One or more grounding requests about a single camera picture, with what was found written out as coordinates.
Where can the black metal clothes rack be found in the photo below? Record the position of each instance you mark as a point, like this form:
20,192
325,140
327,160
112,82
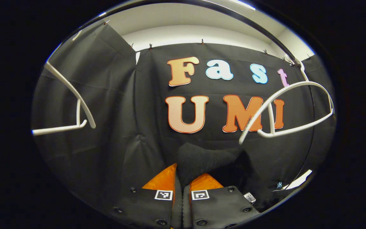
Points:
259,28

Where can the white plastic clothes hanger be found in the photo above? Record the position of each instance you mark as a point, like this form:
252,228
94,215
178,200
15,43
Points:
271,119
89,119

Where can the black backdrop cloth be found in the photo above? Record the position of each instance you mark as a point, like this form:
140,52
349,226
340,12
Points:
106,111

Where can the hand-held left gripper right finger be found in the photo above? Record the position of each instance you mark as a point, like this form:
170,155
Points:
186,210

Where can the white paper hang tag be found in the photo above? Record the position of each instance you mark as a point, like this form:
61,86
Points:
249,197

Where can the black knit jacket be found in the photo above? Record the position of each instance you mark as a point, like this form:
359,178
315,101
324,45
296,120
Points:
202,159

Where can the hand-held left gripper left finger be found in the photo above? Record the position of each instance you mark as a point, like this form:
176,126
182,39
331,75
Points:
177,210

